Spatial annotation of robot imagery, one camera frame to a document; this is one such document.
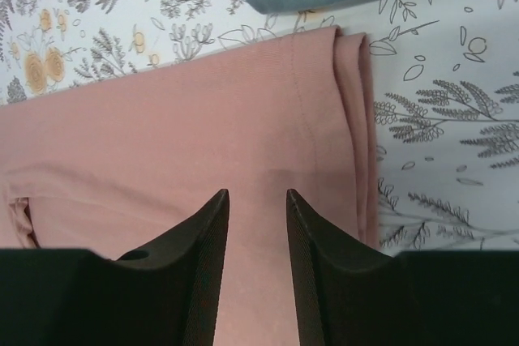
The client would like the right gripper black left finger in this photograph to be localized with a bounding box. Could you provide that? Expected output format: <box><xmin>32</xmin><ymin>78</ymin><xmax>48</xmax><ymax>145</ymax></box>
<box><xmin>1</xmin><ymin>190</ymin><xmax>229</xmax><ymax>345</ymax></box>

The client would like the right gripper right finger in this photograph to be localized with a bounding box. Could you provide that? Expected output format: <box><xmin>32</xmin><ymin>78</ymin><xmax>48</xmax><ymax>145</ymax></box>
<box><xmin>286</xmin><ymin>190</ymin><xmax>518</xmax><ymax>345</ymax></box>

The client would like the pink printed t shirt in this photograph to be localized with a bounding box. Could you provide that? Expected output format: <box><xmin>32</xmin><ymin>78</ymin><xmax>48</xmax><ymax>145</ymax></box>
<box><xmin>1</xmin><ymin>27</ymin><xmax>379</xmax><ymax>345</ymax></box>

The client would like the floral table mat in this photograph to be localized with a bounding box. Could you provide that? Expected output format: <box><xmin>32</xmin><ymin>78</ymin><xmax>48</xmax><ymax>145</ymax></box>
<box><xmin>1</xmin><ymin>0</ymin><xmax>518</xmax><ymax>253</ymax></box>

